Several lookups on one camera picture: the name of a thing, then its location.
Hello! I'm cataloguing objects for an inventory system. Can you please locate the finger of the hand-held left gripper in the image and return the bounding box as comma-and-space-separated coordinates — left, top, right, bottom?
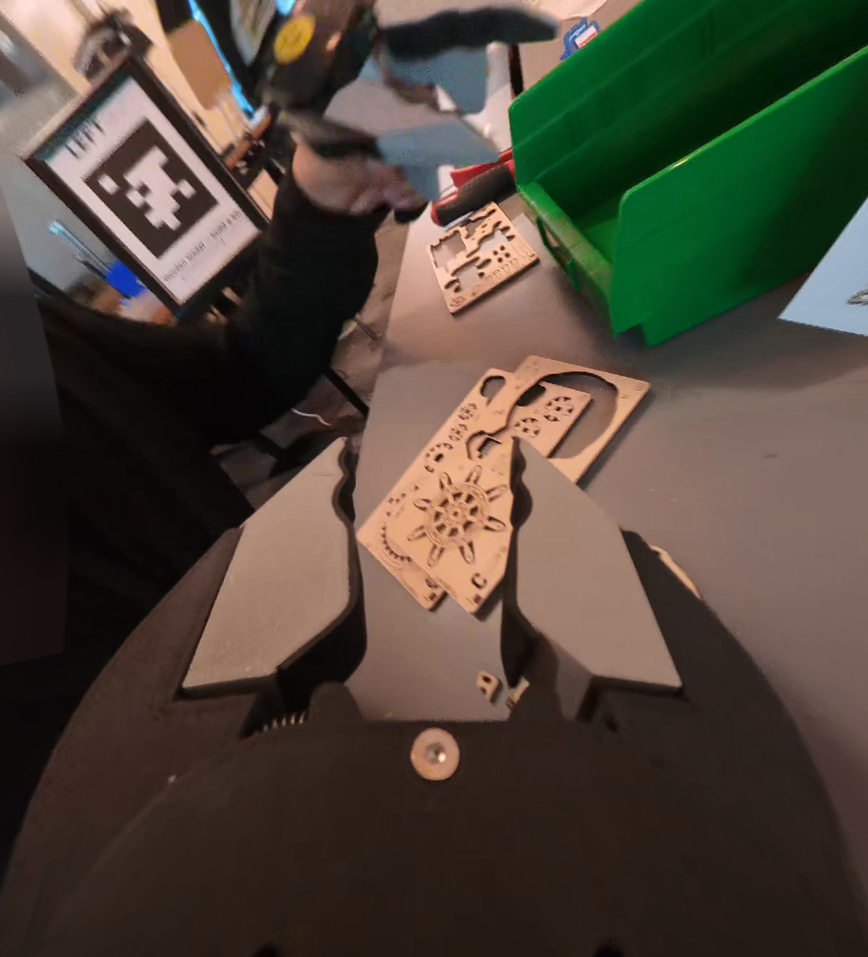
378, 6, 561, 115
324, 77, 504, 203

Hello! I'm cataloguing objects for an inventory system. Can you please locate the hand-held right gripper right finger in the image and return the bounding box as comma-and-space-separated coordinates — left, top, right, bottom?
500, 437, 683, 720

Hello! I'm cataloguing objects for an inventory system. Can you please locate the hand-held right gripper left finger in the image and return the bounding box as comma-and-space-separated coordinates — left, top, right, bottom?
181, 437, 367, 698

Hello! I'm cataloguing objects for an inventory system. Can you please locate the wooden sheet with wheel part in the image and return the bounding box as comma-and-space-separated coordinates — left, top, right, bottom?
355, 366, 593, 616

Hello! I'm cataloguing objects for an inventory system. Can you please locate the person's left forearm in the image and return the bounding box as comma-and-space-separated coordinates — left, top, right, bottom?
223, 160, 407, 423

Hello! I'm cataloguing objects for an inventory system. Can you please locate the person's left hand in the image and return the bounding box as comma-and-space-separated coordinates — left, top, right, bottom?
292, 141, 430, 223

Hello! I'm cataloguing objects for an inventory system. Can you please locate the small punched-out wooden sheet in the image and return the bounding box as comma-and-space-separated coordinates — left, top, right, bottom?
425, 200, 541, 317

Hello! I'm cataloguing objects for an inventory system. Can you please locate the pale plywood panel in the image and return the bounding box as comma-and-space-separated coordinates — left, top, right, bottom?
168, 21, 235, 115

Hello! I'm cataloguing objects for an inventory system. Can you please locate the wooden sheet with large cutout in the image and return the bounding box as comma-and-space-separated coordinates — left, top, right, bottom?
510, 354, 652, 484

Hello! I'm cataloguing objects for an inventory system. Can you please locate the framed black-white marker sign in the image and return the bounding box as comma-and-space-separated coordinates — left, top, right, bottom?
18, 55, 272, 320

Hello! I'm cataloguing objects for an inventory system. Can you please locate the green plastic bin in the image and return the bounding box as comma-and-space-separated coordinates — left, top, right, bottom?
507, 0, 868, 349

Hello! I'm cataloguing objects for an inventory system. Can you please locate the person's black clothing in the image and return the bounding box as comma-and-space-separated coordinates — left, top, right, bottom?
36, 295, 274, 539

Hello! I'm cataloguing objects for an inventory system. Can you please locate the blue box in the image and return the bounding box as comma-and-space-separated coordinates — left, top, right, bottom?
104, 260, 148, 302

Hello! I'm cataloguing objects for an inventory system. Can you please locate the folded assembly instruction booklet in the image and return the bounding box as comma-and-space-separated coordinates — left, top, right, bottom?
776, 133, 868, 346

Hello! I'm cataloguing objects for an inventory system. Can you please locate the red-handled tool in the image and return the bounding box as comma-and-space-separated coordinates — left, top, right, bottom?
431, 148, 519, 227

